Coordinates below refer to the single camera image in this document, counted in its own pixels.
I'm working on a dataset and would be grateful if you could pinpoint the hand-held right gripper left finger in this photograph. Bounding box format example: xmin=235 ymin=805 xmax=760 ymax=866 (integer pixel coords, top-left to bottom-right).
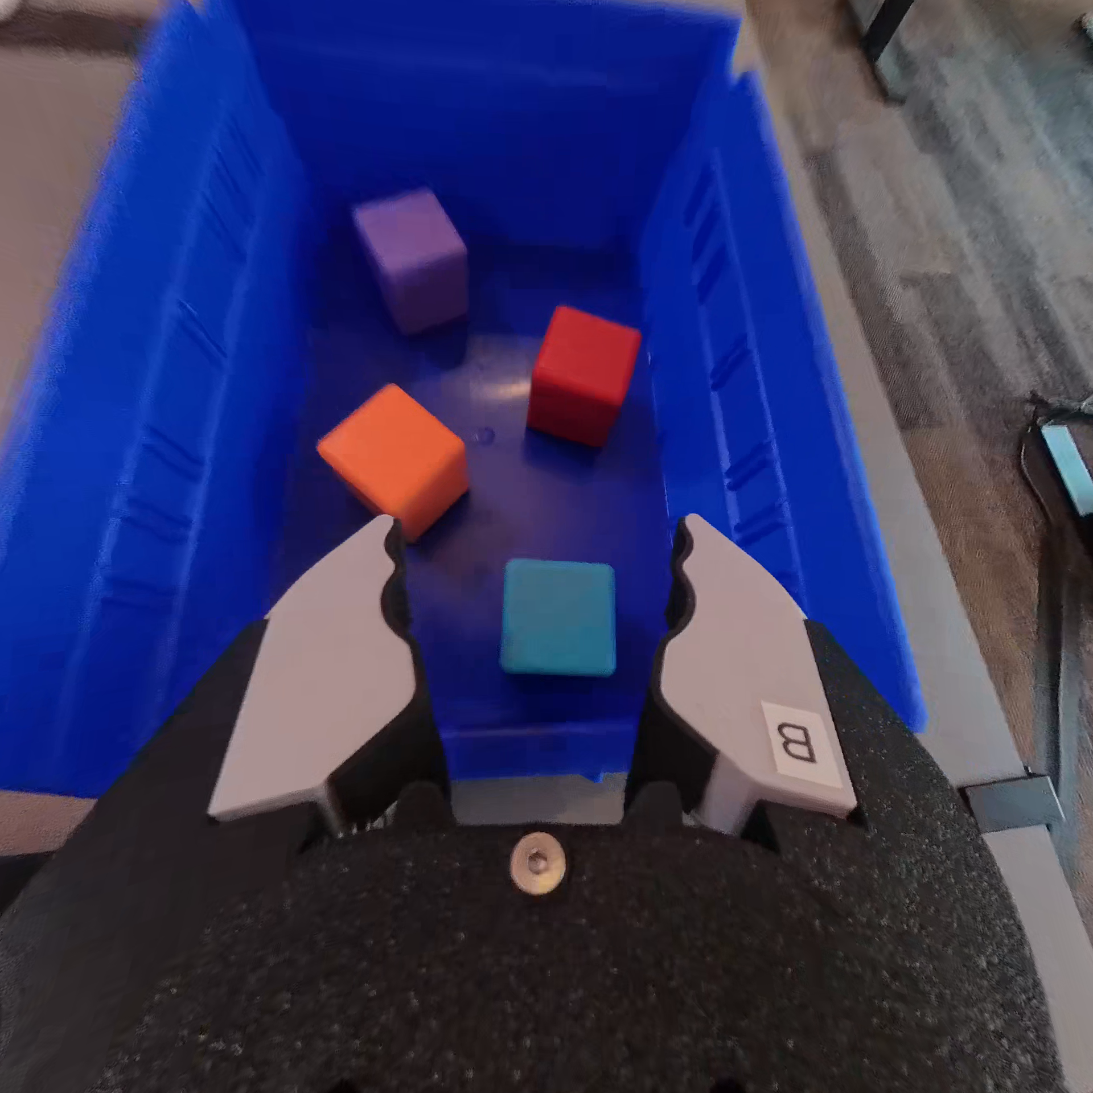
xmin=210 ymin=513 xmax=449 ymax=829

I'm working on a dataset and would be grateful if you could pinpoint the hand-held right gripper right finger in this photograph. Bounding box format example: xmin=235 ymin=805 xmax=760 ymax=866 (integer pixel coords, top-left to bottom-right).
xmin=629 ymin=513 xmax=855 ymax=834

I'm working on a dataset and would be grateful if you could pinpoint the teal foam cube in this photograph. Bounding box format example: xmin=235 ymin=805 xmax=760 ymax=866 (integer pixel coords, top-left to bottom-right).
xmin=500 ymin=559 xmax=619 ymax=679

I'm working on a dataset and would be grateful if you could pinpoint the orange foam cube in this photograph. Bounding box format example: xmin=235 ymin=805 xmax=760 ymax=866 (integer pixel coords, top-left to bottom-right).
xmin=317 ymin=382 xmax=472 ymax=541

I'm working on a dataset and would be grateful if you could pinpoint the blue plastic bin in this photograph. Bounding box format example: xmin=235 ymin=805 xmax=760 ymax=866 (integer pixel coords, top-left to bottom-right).
xmin=0 ymin=0 xmax=924 ymax=795

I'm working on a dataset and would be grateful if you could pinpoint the red foam cube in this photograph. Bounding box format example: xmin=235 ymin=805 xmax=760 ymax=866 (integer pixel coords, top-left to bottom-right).
xmin=528 ymin=306 xmax=646 ymax=449

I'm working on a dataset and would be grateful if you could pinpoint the purple foam cube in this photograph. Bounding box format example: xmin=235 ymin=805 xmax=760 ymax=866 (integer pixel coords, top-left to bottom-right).
xmin=353 ymin=189 xmax=472 ymax=336

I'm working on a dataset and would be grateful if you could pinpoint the small grey metal block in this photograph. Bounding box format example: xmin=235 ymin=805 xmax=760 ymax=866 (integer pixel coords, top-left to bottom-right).
xmin=966 ymin=778 xmax=1064 ymax=833

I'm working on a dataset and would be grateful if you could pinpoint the dark rectangular object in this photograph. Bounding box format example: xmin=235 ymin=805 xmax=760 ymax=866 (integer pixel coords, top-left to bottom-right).
xmin=1022 ymin=397 xmax=1093 ymax=522

